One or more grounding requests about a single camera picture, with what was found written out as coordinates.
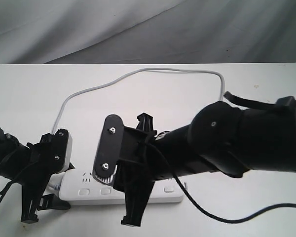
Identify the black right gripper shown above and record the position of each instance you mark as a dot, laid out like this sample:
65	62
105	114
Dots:
135	174

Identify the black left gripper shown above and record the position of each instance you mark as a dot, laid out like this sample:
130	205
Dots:
43	163

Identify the white five-outlet power strip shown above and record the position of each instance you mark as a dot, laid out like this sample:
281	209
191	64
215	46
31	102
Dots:
78	187

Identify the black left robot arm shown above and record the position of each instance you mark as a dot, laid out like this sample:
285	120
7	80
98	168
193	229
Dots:
14	157

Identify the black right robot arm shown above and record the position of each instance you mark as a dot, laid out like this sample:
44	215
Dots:
231	137

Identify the grey backdrop cloth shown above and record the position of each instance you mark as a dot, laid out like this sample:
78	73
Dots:
147	31

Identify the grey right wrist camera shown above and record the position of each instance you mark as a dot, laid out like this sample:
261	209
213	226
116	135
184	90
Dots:
108	150

